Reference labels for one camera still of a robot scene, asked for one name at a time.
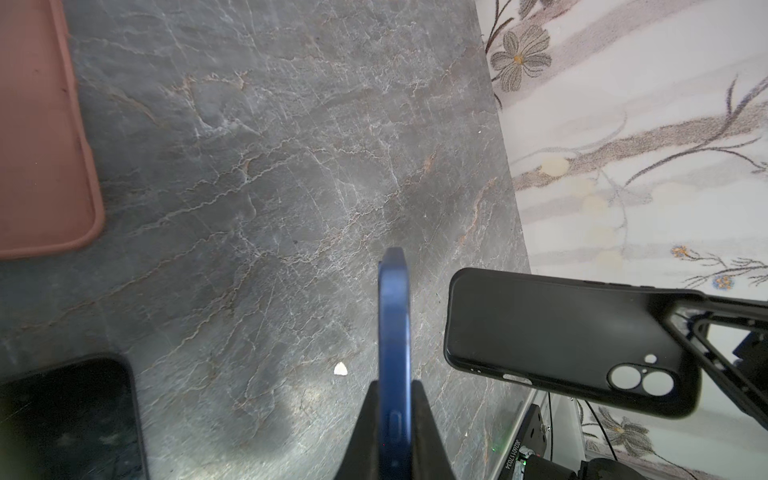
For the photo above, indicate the pink phone case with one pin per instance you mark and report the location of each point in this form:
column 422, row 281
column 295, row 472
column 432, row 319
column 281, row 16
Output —
column 50, row 195

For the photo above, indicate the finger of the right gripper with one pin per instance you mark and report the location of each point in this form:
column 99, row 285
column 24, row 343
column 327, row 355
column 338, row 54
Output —
column 728, row 339

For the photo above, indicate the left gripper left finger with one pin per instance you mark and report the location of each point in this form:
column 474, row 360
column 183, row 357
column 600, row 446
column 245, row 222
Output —
column 360, row 460

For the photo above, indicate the black phone case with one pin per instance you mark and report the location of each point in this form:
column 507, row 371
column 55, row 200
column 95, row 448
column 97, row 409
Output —
column 591, row 340

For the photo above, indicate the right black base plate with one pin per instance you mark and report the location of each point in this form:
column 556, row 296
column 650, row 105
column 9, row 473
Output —
column 527, row 455

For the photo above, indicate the black phone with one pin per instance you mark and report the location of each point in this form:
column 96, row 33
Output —
column 394, row 373

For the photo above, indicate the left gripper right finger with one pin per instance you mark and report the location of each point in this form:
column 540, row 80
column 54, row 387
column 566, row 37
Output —
column 429, row 458

